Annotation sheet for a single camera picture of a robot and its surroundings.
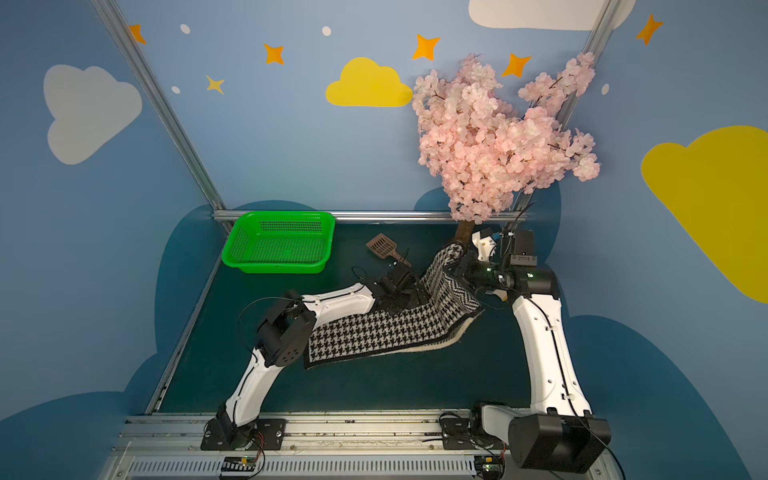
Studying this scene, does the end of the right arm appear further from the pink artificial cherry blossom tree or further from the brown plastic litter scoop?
the brown plastic litter scoop

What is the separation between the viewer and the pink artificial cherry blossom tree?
25.2 inches

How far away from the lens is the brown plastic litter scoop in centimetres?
114

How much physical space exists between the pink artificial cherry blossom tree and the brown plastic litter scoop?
13.3 inches
